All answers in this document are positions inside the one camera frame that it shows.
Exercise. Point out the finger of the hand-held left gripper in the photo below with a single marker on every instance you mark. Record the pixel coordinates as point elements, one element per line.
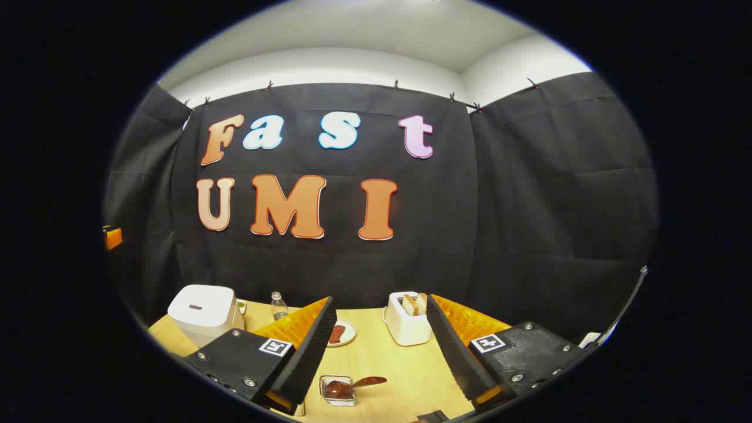
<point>113,238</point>

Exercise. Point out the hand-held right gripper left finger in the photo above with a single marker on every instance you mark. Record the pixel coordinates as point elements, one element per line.
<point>311,352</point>

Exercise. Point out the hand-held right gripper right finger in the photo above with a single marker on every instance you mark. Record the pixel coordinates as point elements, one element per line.
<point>455,352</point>

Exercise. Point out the brown wooden spoon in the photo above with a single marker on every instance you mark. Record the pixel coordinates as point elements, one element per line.
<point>367,382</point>

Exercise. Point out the white rice cooker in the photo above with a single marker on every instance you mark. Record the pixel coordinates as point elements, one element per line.
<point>202,314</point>

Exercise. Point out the red meat slice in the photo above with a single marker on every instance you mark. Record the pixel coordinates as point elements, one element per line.
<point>336,333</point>

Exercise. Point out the white plate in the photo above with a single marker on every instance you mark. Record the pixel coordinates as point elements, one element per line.
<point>349,332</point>

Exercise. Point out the white toaster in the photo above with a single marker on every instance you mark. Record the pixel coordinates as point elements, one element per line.
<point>405,329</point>

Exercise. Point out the clear plastic water bottle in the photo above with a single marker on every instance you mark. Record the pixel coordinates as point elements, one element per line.
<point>279,306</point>

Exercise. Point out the black flat patch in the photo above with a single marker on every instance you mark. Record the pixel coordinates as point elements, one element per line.
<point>435,417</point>

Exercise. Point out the small pale cup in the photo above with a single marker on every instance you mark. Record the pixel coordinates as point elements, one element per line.
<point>241,307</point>

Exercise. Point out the black backdrop cloth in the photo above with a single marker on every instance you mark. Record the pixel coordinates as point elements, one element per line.
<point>446,235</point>

